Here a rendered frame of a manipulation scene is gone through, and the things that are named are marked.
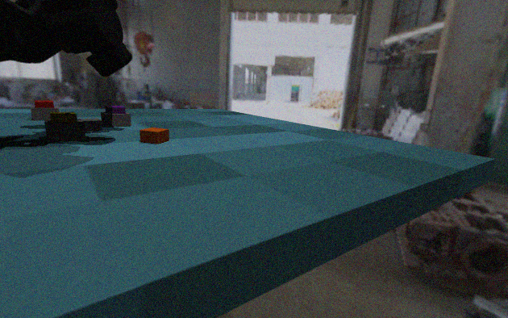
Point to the red button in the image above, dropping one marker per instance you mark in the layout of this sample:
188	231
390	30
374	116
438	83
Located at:
42	109

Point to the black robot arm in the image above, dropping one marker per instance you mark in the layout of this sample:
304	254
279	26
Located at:
32	31

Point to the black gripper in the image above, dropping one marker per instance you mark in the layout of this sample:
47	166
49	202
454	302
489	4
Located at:
109	60

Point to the orange-brown block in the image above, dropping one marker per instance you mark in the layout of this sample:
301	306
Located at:
154	135

